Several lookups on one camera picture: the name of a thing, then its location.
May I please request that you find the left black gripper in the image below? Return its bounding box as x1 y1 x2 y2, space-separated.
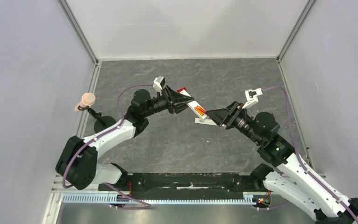
143 85 194 118

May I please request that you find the white remote control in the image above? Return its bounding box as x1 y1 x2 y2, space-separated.
187 100 208 120

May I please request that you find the white remote battery cover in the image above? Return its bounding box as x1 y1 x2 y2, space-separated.
194 118 217 126

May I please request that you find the orange battery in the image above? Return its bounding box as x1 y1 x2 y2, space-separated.
195 109 205 117

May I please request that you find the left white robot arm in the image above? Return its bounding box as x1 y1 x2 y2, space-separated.
55 85 194 191

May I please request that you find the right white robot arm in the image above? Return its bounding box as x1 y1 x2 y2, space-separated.
206 101 358 224

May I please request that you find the small red toy block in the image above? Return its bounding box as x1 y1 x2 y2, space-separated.
177 87 187 92

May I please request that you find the black stand base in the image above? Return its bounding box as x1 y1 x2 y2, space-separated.
87 108 117 133

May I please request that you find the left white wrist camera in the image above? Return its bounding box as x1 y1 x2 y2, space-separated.
152 76 165 93

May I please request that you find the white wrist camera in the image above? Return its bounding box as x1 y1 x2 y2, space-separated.
242 88 263 109
152 76 165 93

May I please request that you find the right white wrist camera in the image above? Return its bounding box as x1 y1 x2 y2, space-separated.
242 88 263 109

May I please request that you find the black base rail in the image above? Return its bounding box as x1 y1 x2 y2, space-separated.
113 173 267 200

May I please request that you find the pink handle knob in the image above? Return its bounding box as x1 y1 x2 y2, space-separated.
74 92 96 112

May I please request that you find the white slotted cable duct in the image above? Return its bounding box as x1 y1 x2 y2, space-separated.
62 193 256 205

